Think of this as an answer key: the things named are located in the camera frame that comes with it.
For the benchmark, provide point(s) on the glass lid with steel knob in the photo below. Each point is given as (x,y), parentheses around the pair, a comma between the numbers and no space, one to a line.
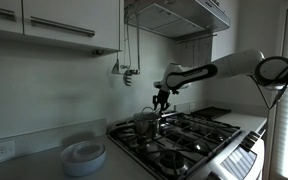
(140,116)

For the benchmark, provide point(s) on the narrow white wall cabinet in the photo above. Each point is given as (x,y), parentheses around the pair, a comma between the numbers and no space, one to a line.
(227,40)

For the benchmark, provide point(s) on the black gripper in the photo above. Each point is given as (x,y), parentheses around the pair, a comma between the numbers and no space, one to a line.
(162,96)

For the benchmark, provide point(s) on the silver range knob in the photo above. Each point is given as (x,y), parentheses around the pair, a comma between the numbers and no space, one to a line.
(214,176)
(255,135)

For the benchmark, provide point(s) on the hanging metal spatula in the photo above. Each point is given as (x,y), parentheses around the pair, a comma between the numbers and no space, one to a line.
(116,70)

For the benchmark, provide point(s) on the white upper cabinet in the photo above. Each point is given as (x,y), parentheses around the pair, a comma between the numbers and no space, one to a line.
(67,10)

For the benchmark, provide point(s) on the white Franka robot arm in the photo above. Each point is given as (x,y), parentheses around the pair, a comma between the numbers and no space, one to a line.
(237,63)

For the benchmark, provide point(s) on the wide black stove grate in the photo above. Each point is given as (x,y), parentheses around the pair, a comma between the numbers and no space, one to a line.
(210,128)
(150,156)

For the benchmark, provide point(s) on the narrow black stove grate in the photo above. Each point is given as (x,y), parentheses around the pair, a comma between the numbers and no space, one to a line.
(177,140)

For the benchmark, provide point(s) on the metal wall utensil rail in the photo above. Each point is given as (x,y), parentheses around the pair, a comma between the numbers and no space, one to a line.
(197,38)

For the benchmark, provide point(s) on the small white bowl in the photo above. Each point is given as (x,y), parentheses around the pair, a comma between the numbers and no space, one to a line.
(87,151)

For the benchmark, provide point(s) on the black griddle tray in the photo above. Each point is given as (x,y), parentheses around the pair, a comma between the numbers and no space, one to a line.
(210,112)

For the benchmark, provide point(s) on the round gas burner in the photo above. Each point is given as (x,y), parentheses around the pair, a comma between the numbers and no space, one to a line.
(174,163)
(220,136)
(143,144)

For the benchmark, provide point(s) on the small dark cabinet fixture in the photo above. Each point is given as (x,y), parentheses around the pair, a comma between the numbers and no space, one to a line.
(98,52)

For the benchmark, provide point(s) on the pale blue ceramic bowl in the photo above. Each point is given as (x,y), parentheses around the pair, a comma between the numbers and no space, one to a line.
(84,168)

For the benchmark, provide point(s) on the black oven control display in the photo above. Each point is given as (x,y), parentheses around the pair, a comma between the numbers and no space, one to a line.
(239,163)

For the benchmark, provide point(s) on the hanging silver utensil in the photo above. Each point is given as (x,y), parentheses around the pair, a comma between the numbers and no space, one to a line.
(138,40)

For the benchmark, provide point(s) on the stainless steel gas range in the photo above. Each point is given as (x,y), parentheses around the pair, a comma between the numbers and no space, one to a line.
(200,171)

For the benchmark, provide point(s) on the stainless range hood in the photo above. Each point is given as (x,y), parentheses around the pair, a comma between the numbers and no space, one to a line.
(170,20)

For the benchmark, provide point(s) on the hanging dark slotted spoon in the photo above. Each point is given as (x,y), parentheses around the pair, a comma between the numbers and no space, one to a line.
(128,80)

